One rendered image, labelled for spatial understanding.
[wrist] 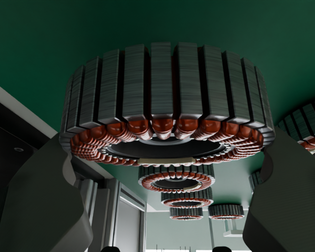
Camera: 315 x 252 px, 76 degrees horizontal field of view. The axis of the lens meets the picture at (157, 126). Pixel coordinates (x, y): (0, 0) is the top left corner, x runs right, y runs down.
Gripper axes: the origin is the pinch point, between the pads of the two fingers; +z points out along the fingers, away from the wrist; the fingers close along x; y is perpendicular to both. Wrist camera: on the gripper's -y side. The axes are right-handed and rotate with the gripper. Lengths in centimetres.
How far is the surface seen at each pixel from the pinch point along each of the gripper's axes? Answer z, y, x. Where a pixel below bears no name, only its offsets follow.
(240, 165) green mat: 14.5, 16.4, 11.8
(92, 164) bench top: 14.2, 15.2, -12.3
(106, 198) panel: 14.3, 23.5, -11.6
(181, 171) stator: 7.9, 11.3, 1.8
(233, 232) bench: 146, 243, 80
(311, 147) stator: 3.7, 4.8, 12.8
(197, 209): 32, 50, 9
